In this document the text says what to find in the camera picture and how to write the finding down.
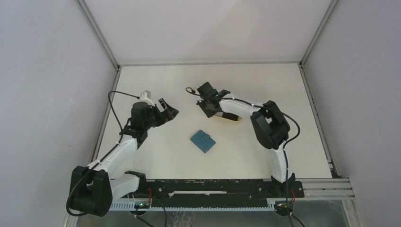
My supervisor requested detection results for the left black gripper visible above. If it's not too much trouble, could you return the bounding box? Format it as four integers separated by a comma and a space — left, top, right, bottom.
143, 98, 178, 130

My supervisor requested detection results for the blue card holder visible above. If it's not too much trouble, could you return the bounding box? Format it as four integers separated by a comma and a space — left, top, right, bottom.
190, 130, 216, 154

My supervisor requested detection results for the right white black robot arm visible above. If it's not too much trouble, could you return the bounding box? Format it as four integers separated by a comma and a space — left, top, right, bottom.
185, 82, 294, 197

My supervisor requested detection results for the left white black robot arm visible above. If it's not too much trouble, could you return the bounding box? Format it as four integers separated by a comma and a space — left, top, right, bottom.
66, 98, 179, 217

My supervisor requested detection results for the beige oval tray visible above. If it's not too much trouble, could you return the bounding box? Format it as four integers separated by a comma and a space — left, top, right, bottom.
214, 112, 242, 122

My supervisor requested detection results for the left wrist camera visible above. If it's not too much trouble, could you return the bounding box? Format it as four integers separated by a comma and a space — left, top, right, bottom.
139, 90, 155, 106

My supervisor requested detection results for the left black cable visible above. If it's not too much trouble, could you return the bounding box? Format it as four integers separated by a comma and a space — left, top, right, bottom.
107, 91, 141, 135

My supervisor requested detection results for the black mounting base plate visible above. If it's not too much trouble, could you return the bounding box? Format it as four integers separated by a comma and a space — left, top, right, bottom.
124, 172, 305, 204

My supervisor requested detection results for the white toothed cable duct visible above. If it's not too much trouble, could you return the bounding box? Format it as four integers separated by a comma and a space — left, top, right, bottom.
110, 200, 276, 211

